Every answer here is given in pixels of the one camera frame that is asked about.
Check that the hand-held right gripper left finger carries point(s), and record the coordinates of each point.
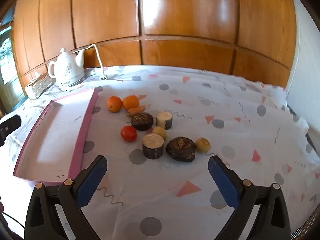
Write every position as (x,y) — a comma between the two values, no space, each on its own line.
(91,182)

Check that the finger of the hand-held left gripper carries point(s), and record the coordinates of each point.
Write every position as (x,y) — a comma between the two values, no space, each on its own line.
(10,127)

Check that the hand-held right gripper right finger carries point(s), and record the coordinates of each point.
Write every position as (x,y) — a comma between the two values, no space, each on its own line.
(223,182)

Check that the pink shallow tray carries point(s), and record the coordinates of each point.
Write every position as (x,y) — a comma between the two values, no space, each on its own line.
(50,135)

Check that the small yellow-green round fruit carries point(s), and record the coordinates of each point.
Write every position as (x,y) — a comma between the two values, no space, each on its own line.
(202,145)

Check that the dark brown round cake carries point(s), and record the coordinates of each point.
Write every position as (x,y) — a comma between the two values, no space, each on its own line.
(142,121)
(181,151)

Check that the red tomato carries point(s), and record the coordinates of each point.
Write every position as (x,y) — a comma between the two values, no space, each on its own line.
(129,134)

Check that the yellow potato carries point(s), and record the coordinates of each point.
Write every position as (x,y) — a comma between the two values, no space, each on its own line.
(160,132)

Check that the orange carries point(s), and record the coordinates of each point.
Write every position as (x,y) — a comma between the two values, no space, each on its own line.
(114,103)
(130,102)

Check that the small carrot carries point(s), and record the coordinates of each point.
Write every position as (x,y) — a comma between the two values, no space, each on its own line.
(136,110)

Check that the ornate silver tissue box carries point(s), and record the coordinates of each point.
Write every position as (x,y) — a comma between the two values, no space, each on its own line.
(37,87)

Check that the white tissue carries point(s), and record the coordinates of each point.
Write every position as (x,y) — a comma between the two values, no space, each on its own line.
(37,74)

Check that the glass-panelled wooden door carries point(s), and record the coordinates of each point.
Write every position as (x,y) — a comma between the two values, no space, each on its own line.
(6,60)

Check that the silver kettle base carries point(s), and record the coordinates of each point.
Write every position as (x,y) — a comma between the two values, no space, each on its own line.
(68,87)

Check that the white patterned tablecloth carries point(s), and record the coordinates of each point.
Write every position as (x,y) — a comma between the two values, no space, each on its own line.
(200,105)

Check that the white floral ceramic kettle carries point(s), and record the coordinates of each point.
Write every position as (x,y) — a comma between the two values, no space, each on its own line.
(66,67)

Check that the black dotted fabric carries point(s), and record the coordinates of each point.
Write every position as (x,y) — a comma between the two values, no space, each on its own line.
(306,226)

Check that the white power plug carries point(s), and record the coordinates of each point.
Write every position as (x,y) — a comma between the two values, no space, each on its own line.
(103,77)

